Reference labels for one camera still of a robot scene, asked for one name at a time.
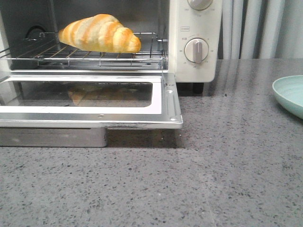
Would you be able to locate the glass oven door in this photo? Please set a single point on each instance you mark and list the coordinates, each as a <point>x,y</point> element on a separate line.
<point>75,109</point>

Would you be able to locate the golden croissant bread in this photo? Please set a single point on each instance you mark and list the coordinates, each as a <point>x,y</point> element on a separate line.
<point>100,33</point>

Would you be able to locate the black oven foot right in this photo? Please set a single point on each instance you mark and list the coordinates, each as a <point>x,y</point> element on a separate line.
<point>197,88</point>

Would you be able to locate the cream Toshiba toaster oven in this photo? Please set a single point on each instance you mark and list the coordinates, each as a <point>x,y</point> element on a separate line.
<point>173,20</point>

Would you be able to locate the beige timer knob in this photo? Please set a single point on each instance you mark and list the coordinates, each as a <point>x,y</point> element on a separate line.
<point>196,50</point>

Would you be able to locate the beige temperature knob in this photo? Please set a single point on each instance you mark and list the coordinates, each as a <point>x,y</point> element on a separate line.
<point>199,4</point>

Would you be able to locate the pale grey curtain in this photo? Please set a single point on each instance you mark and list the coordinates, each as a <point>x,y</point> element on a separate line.
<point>261,29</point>

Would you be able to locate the mint green plate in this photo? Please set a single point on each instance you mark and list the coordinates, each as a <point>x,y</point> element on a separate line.
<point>288,91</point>

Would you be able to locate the wire oven rack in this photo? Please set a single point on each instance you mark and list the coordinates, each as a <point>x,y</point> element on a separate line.
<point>45,50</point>

